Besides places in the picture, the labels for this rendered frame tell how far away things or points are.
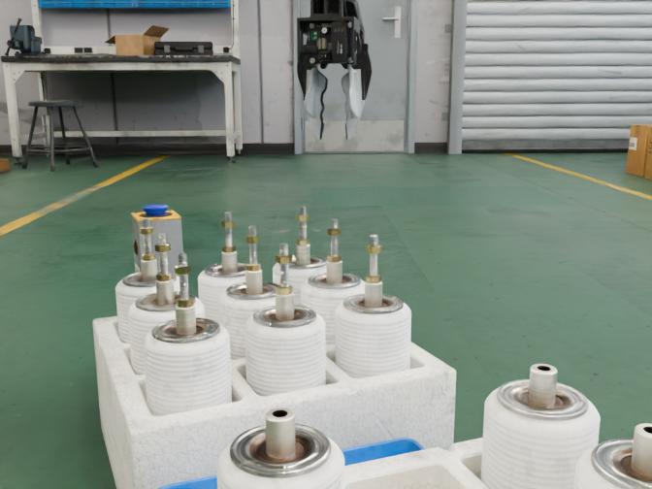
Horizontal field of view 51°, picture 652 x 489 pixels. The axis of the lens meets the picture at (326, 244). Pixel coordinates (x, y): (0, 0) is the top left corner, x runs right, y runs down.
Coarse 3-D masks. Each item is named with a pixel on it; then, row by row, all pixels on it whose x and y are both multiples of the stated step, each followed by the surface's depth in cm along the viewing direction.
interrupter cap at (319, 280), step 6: (312, 276) 98; (318, 276) 99; (324, 276) 99; (342, 276) 99; (348, 276) 99; (354, 276) 98; (312, 282) 95; (318, 282) 95; (324, 282) 96; (342, 282) 96; (348, 282) 95; (354, 282) 95; (360, 282) 96; (324, 288) 93; (330, 288) 93; (336, 288) 93; (342, 288) 93
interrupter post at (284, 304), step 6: (276, 294) 81; (276, 300) 81; (282, 300) 80; (288, 300) 80; (276, 306) 81; (282, 306) 80; (288, 306) 80; (276, 312) 81; (282, 312) 80; (288, 312) 81; (282, 318) 81; (288, 318) 81
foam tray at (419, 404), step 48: (96, 336) 98; (144, 384) 81; (240, 384) 80; (336, 384) 80; (384, 384) 80; (432, 384) 83; (144, 432) 69; (192, 432) 71; (240, 432) 74; (336, 432) 79; (384, 432) 81; (432, 432) 84; (144, 480) 70
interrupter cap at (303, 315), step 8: (256, 312) 82; (264, 312) 82; (272, 312) 83; (296, 312) 83; (304, 312) 82; (312, 312) 82; (256, 320) 80; (264, 320) 80; (272, 320) 80; (280, 320) 81; (288, 320) 81; (296, 320) 80; (304, 320) 80; (312, 320) 80
